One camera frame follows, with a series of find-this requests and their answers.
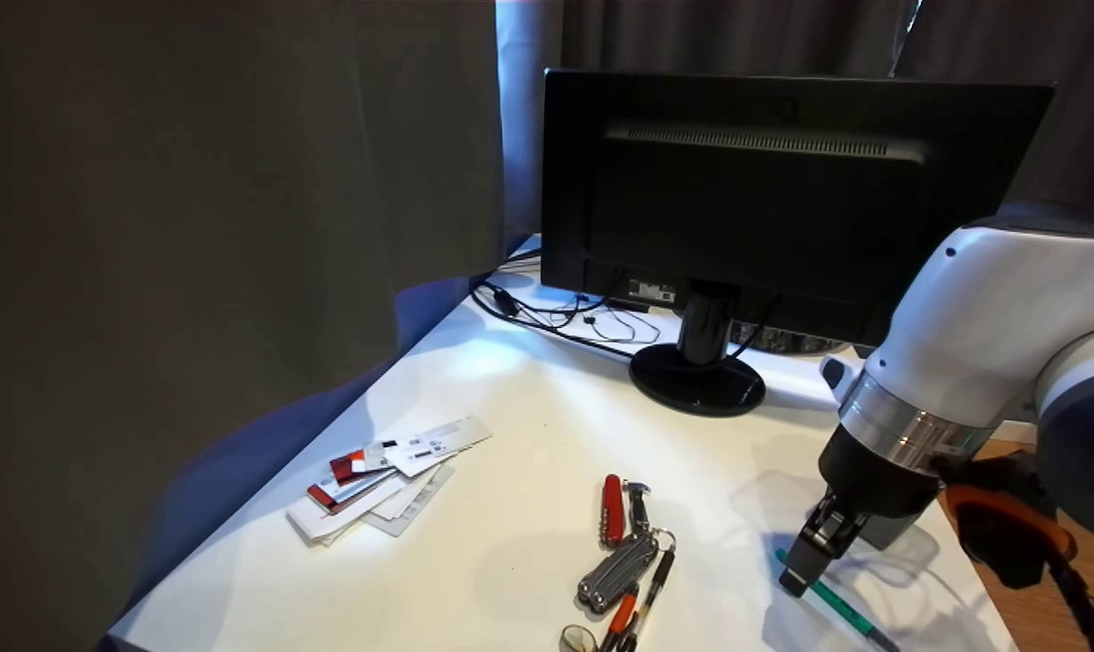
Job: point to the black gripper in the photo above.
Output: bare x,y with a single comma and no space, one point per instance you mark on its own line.
878,474

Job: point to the green pen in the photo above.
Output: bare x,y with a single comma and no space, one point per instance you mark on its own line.
859,616

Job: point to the silver multi-tool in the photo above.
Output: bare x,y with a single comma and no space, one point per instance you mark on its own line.
619,575

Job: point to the red pocket knife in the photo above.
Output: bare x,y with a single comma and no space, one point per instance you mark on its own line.
615,508

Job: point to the black monitor round stand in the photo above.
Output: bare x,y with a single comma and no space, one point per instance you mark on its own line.
751,203

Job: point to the gray translucent card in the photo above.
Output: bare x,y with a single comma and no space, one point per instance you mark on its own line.
412,503

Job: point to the white card red patch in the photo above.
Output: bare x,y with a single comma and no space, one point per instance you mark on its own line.
355,466

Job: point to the white card red stripe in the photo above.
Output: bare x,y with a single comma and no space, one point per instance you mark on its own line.
331,512

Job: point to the white sheer curtain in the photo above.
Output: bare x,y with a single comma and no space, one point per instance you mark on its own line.
515,122

